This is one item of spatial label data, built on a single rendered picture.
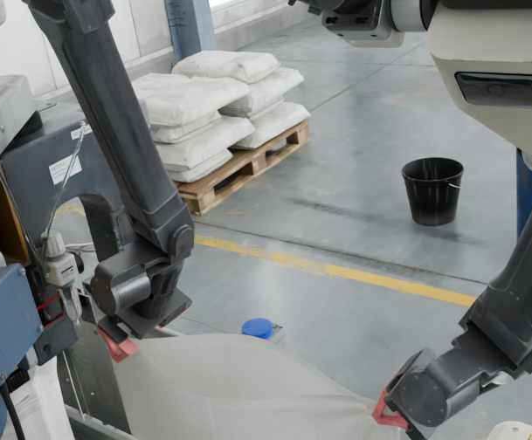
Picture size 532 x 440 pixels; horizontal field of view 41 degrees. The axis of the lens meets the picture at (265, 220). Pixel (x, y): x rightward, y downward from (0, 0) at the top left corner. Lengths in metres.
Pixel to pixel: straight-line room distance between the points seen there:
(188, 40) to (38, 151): 6.08
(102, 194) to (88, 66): 0.44
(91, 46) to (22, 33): 5.26
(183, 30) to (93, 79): 6.36
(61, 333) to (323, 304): 1.96
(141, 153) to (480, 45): 0.47
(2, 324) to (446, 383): 0.44
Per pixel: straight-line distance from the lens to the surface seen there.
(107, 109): 0.80
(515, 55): 1.00
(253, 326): 1.40
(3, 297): 0.77
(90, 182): 1.15
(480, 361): 0.75
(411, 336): 2.79
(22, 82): 1.10
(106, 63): 0.77
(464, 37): 1.04
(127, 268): 0.94
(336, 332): 2.83
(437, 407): 0.73
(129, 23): 6.75
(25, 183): 1.07
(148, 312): 1.04
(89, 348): 1.94
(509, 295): 0.69
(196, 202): 3.91
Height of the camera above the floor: 1.64
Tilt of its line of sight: 26 degrees down
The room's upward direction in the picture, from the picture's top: 8 degrees counter-clockwise
